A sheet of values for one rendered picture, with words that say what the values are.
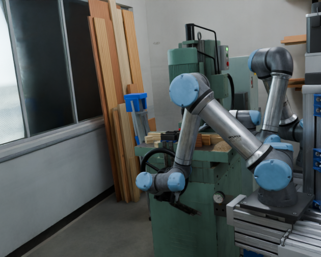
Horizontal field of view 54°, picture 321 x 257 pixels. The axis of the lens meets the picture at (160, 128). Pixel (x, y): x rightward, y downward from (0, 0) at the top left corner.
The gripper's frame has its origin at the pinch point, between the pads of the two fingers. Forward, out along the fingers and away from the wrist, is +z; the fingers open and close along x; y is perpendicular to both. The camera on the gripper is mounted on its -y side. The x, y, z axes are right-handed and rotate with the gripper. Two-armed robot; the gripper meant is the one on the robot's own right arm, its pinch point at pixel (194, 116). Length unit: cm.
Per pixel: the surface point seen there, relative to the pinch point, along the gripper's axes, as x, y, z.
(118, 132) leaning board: 29, -98, 125
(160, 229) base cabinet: 73, -3, 27
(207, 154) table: 20.9, -0.8, -6.4
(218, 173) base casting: 33.8, -9.6, -10.0
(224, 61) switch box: -31, -42, -4
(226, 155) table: 20.7, -0.8, -17.4
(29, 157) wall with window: 35, -5, 145
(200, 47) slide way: -40, -31, 7
